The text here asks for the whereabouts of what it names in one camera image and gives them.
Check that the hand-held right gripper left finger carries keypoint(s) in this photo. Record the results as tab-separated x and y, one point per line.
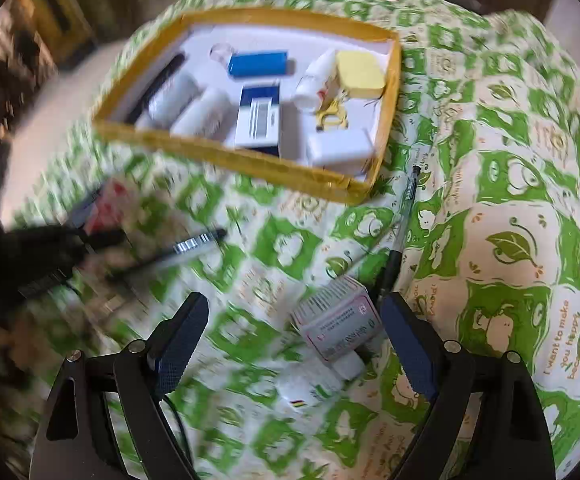
177	350

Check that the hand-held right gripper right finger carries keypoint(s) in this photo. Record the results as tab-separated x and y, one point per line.
412	350

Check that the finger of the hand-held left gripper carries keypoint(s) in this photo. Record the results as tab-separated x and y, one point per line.
100	240

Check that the white medicine box pink print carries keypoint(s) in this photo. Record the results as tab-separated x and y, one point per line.
335	317

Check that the black pen with clip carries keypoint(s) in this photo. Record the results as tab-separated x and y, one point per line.
190	249

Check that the small white pill bottle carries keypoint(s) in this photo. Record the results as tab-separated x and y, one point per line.
307	387

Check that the yellow-edged cardboard tray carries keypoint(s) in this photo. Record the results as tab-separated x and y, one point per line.
230	157

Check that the white bottle pink label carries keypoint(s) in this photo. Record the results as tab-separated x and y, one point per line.
170	96

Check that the large white pill bottle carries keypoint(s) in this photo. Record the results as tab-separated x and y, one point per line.
202	115

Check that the plain black marker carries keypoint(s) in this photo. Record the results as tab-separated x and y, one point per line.
160	85

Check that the blue white carton box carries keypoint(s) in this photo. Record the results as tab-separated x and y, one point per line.
257	115

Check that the clear plastic bottle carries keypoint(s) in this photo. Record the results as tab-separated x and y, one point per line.
220	52

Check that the blue battery pack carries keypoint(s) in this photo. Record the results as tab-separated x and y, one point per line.
257	64

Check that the red pink box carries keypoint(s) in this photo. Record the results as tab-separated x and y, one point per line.
110	205

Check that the clear black ballpoint pen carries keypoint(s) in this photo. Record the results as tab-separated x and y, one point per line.
407	200

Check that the green white printed blanket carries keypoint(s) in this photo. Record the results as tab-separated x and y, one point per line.
495	210

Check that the dark furniture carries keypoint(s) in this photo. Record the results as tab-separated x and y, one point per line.
5	90

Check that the small yellow scissors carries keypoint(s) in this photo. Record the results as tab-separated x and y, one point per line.
330	112

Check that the small white dropper bottle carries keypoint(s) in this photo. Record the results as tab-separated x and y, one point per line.
315	82

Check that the yellow sponge block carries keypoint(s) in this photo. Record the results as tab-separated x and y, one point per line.
360	75

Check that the yellow wooden frame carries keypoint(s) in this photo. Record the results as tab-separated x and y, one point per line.
55	5

